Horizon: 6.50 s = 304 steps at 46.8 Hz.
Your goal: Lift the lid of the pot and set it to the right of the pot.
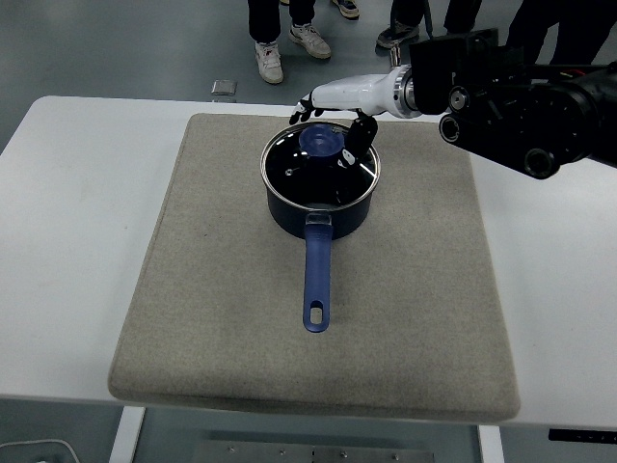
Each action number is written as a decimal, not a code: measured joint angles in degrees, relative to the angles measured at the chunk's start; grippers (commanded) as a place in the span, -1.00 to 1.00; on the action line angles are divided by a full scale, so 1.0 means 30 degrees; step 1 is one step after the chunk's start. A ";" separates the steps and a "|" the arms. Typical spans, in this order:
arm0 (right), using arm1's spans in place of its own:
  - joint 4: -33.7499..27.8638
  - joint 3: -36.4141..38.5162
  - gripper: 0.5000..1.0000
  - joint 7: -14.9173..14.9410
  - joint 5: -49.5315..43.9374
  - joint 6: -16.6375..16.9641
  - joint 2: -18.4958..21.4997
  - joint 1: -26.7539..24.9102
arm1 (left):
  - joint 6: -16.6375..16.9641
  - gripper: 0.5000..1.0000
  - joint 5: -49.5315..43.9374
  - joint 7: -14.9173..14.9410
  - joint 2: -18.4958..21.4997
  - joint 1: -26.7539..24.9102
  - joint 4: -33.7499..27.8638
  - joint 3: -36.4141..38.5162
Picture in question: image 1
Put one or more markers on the person with grey sneakers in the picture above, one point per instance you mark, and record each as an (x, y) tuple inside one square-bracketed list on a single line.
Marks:
[(397, 34)]

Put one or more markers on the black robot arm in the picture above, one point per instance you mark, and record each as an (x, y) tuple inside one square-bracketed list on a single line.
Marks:
[(511, 111)]

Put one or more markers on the grey metal plate with screws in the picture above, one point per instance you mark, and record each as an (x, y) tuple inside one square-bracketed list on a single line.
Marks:
[(313, 453)]

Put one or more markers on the black table control panel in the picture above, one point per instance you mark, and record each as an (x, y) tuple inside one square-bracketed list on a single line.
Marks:
[(581, 434)]

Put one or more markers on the person with white sneakers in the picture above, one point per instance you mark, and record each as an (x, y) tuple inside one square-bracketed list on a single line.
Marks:
[(267, 58)]

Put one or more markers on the person with black striped shoes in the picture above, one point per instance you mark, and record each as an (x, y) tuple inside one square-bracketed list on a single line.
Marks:
[(554, 29)]

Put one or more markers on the person with blue shoe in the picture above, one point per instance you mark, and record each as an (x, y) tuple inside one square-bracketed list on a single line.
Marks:
[(346, 7)]

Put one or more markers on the glass lid with blue knob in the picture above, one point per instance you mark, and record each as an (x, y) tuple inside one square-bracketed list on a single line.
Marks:
[(299, 183)]

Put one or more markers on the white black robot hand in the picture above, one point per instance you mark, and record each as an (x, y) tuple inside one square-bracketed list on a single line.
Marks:
[(356, 91)]

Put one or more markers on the grey felt mat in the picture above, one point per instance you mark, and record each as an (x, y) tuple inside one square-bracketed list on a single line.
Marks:
[(217, 289)]

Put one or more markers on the silver floor plate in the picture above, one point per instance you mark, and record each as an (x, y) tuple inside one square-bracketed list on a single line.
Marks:
[(224, 88)]

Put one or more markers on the white table leg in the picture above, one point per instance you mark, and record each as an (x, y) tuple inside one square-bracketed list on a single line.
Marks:
[(126, 436), (491, 446)]

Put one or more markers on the dark blue saucepan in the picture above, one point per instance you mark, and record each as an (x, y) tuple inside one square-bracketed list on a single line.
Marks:
[(317, 270)]

